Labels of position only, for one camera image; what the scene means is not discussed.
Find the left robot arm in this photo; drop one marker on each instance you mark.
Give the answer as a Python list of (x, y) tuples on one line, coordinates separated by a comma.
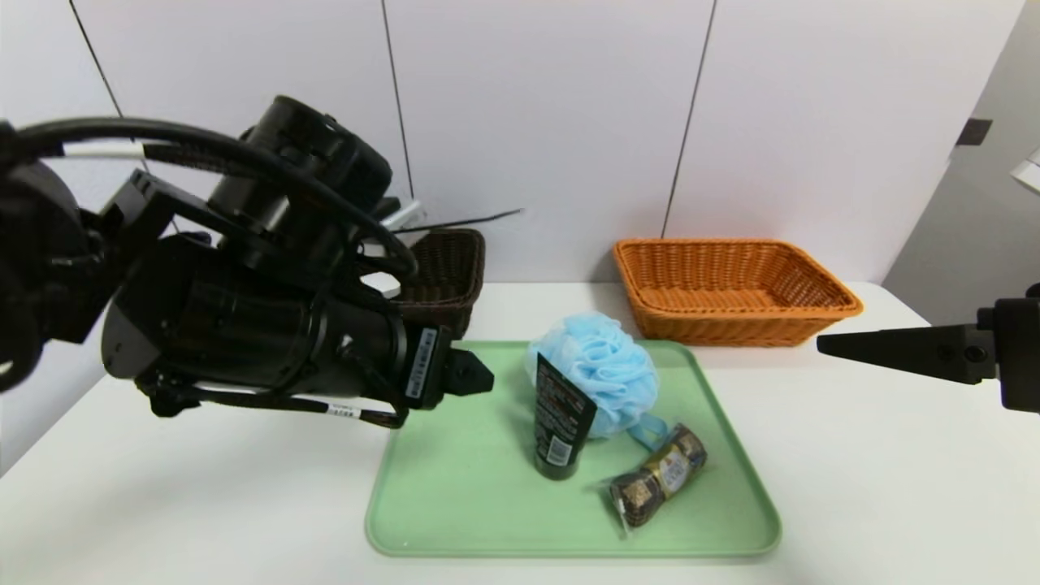
[(41, 244)]

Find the dark brown wicker basket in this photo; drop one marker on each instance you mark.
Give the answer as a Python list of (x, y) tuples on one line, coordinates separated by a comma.
[(455, 268)]

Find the black wall fixture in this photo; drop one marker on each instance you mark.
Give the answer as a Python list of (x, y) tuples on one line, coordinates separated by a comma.
[(972, 132)]

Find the orange wicker basket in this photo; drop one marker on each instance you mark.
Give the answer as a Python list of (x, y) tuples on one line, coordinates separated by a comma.
[(731, 329)]

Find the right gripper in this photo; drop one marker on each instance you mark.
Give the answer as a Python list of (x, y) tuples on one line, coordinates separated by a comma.
[(1018, 353)]

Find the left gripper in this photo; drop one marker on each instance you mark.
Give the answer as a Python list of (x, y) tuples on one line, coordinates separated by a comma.
[(426, 366)]

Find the gold chocolate pack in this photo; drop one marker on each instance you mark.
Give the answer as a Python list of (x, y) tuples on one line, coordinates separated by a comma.
[(662, 471)]

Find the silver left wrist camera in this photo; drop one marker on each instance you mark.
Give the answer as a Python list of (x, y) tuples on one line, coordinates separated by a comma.
[(402, 218)]

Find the black cosmetic tube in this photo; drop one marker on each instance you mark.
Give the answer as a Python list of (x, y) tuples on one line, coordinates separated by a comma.
[(561, 422)]

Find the blue mesh bath loofah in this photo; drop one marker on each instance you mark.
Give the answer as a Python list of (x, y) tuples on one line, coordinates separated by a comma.
[(609, 366)]

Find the green plastic tray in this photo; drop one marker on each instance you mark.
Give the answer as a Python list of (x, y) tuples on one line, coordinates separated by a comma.
[(463, 487)]

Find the black left camera bracket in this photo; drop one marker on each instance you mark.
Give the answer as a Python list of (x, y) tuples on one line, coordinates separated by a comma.
[(146, 203)]

